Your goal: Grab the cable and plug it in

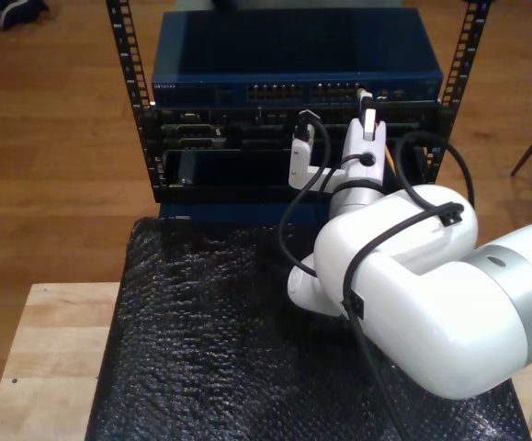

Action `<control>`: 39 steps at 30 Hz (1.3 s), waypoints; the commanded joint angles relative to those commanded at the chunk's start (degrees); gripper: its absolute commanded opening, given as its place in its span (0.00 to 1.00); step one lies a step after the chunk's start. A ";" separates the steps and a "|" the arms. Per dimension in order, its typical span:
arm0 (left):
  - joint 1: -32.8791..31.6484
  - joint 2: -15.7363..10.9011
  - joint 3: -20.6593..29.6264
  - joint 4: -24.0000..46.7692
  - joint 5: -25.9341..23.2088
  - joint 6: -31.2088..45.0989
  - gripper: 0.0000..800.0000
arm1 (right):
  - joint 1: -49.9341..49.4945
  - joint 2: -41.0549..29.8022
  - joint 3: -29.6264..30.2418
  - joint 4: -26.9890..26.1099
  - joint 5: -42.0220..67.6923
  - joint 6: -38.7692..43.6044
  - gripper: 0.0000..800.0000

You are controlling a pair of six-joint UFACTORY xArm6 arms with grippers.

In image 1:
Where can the blue rack base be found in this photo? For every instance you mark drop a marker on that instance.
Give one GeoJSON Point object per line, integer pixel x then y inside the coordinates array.
{"type": "Point", "coordinates": [224, 213]}

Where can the black rack server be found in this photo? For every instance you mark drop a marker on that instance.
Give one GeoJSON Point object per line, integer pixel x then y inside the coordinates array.
{"type": "Point", "coordinates": [247, 133]}

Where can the black perforated rack post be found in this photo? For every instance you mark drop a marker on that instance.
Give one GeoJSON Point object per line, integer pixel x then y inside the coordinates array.
{"type": "Point", "coordinates": [127, 46]}
{"type": "Point", "coordinates": [465, 46]}

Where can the blue network switch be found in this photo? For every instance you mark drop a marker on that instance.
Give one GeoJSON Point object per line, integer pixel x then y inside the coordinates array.
{"type": "Point", "coordinates": [293, 46]}

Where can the dark blue sneaker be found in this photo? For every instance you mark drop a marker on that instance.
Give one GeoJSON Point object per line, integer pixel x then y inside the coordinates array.
{"type": "Point", "coordinates": [13, 11]}

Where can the black bubble wrap mat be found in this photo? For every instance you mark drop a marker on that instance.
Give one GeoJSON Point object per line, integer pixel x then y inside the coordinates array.
{"type": "Point", "coordinates": [201, 358]}

